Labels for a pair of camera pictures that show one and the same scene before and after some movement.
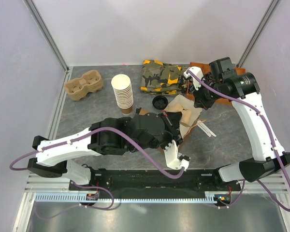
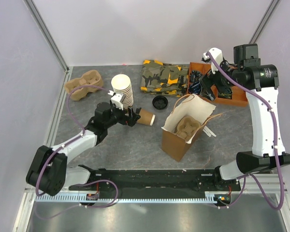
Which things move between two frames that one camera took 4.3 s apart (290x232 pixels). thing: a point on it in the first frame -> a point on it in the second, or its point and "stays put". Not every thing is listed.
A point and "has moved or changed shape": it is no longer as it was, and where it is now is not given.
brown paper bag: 189,105 has moved or changed shape
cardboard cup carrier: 77,88 stays put
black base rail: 156,183 stays put
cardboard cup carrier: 186,115 -> 187,126
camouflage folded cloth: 158,78 stays put
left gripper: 173,121 -> 130,120
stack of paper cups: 122,85 stays put
